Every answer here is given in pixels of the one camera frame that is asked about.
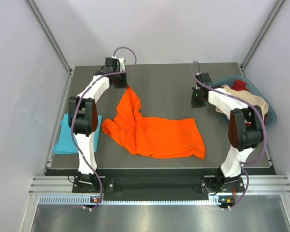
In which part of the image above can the orange t-shirt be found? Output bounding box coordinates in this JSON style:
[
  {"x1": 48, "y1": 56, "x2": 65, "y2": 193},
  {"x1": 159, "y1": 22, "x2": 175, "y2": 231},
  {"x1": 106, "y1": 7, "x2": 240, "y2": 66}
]
[{"x1": 101, "y1": 87, "x2": 206, "y2": 160}]

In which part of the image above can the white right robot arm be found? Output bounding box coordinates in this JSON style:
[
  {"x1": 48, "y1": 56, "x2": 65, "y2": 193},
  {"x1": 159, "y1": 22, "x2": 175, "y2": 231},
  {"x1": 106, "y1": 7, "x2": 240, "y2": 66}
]
[{"x1": 191, "y1": 72, "x2": 265, "y2": 193}]

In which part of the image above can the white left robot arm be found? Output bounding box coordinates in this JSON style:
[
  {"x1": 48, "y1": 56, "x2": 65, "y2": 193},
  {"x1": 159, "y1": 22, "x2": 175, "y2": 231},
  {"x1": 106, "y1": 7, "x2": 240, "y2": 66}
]
[{"x1": 68, "y1": 56, "x2": 128, "y2": 192}]

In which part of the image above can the dark red t-shirt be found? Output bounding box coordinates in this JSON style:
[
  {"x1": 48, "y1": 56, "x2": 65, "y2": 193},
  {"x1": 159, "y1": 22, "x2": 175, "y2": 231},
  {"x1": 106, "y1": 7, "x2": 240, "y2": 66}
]
[{"x1": 231, "y1": 80, "x2": 266, "y2": 125}]

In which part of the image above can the blue plastic laundry basket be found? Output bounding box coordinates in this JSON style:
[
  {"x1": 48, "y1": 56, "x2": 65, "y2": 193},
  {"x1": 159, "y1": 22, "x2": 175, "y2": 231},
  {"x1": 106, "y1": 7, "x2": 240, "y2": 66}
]
[{"x1": 212, "y1": 75, "x2": 277, "y2": 129}]

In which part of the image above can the beige t-shirt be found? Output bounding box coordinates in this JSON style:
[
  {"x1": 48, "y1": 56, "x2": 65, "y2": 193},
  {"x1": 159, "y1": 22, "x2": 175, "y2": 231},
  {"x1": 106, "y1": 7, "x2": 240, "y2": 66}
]
[{"x1": 222, "y1": 85, "x2": 269, "y2": 120}]

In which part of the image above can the folded light blue t-shirt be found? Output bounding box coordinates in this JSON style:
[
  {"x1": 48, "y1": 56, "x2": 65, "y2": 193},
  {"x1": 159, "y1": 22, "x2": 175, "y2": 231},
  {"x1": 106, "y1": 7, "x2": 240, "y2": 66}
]
[{"x1": 53, "y1": 114, "x2": 102, "y2": 155}]

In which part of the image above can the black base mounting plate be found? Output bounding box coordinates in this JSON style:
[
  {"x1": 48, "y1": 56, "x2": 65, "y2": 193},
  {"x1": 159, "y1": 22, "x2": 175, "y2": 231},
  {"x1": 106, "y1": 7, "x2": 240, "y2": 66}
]
[{"x1": 72, "y1": 176, "x2": 244, "y2": 201}]

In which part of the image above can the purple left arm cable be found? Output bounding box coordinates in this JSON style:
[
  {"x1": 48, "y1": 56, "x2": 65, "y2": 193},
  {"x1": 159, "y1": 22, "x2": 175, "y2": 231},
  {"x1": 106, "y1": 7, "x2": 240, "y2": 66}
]
[{"x1": 71, "y1": 46, "x2": 138, "y2": 210}]

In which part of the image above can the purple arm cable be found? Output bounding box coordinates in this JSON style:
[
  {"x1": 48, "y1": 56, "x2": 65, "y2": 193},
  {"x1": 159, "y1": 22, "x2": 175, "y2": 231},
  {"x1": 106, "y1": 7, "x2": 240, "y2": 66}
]
[
  {"x1": 191, "y1": 61, "x2": 267, "y2": 209},
  {"x1": 71, "y1": 46, "x2": 138, "y2": 210}
]

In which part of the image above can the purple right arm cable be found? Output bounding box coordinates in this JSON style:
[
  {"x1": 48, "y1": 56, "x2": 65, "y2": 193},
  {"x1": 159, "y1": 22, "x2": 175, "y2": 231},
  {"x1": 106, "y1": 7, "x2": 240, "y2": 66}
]
[{"x1": 191, "y1": 61, "x2": 267, "y2": 209}]

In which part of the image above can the grey slotted cable duct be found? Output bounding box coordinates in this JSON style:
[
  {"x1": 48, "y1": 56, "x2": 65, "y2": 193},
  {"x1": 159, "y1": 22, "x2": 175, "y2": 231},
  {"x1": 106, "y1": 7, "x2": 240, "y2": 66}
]
[{"x1": 39, "y1": 195, "x2": 232, "y2": 206}]

